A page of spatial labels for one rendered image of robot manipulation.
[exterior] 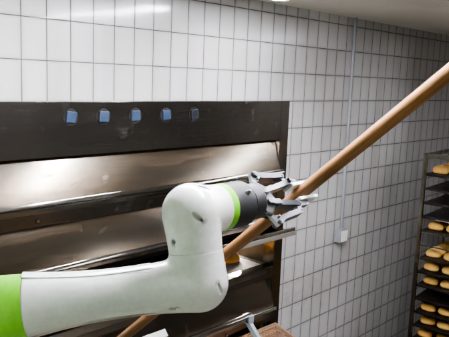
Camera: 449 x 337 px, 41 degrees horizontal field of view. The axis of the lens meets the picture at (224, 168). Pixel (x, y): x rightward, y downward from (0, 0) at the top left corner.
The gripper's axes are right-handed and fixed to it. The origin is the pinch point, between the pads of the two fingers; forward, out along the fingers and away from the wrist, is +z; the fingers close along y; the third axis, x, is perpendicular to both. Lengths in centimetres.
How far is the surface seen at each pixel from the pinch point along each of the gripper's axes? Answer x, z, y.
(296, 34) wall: -56, 158, -117
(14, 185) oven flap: -103, -5, -68
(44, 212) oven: -109, 7, -59
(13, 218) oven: -110, -5, -59
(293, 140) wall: -94, 161, -74
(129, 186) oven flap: -104, 46, -63
